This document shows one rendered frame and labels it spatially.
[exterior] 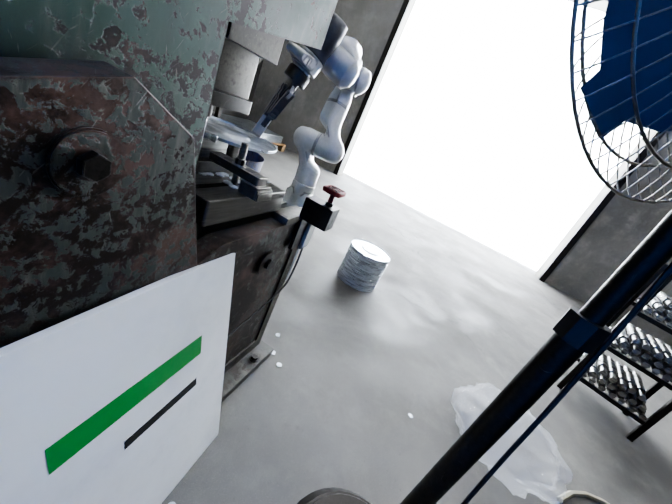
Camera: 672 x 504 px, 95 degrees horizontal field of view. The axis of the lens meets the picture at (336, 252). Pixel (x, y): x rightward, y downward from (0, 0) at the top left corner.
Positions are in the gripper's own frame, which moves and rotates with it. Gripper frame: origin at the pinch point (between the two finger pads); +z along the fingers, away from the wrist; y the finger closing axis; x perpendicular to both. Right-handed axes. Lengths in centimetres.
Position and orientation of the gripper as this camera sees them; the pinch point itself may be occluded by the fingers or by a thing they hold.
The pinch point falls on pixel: (261, 125)
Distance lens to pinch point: 109.0
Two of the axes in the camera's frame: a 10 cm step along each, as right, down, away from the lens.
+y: -3.7, -5.2, 7.7
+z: -6.4, 7.4, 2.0
